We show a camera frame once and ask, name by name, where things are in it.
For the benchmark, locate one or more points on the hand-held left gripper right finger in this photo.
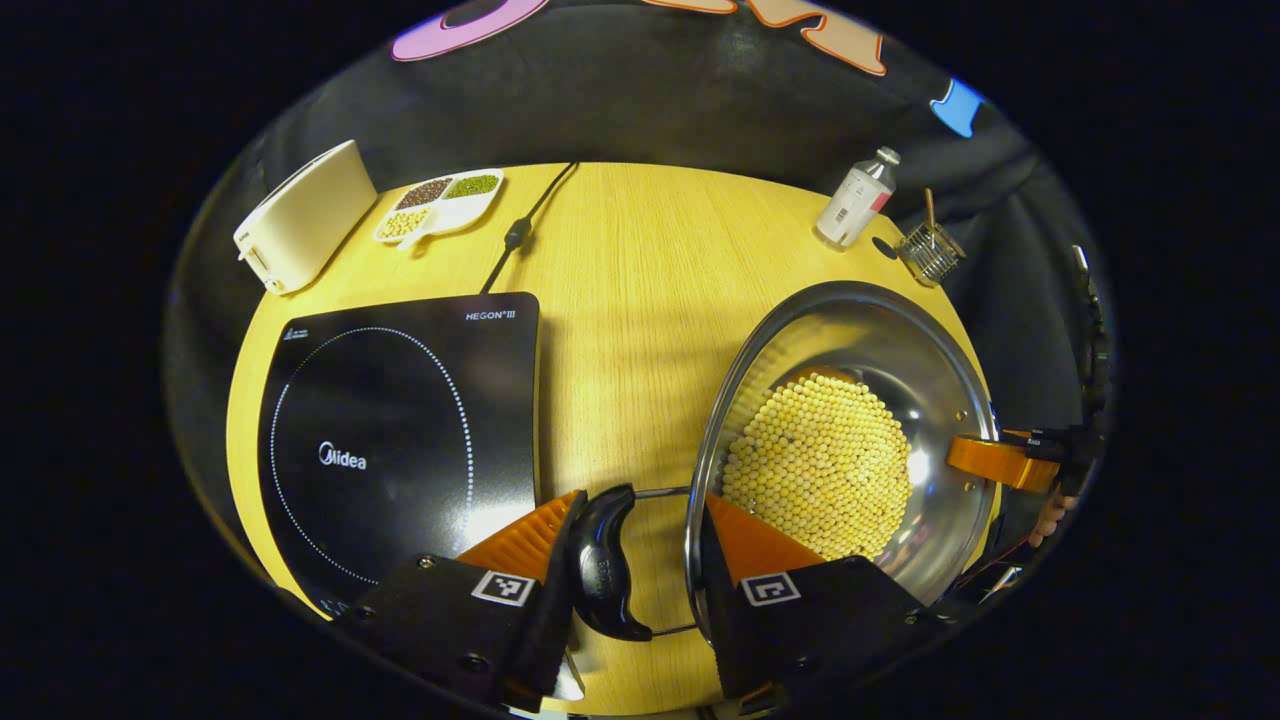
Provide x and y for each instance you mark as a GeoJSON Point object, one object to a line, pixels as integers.
{"type": "Point", "coordinates": [720, 620]}

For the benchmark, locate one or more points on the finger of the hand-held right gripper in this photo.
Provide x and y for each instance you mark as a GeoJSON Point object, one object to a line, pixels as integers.
{"type": "Point", "coordinates": [990, 460]}

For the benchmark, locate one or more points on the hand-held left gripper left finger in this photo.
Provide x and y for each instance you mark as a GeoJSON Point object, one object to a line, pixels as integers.
{"type": "Point", "coordinates": [552, 640]}

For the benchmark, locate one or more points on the steel pot with yellow beans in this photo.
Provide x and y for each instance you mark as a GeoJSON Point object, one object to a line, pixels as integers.
{"type": "Point", "coordinates": [830, 460]}

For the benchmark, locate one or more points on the black induction cooktop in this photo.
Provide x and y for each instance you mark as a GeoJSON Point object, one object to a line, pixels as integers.
{"type": "Point", "coordinates": [400, 420]}

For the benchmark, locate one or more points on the wooden stick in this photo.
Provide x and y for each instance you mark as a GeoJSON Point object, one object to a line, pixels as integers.
{"type": "Point", "coordinates": [929, 205]}

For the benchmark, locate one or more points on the clear plastic bottle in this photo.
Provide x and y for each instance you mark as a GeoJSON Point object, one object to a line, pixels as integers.
{"type": "Point", "coordinates": [852, 205]}

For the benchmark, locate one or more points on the white divided bean dish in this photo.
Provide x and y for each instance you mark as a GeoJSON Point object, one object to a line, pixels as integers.
{"type": "Point", "coordinates": [440, 205]}

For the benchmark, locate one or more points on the white toaster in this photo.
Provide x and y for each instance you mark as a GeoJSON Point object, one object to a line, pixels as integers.
{"type": "Point", "coordinates": [305, 215]}

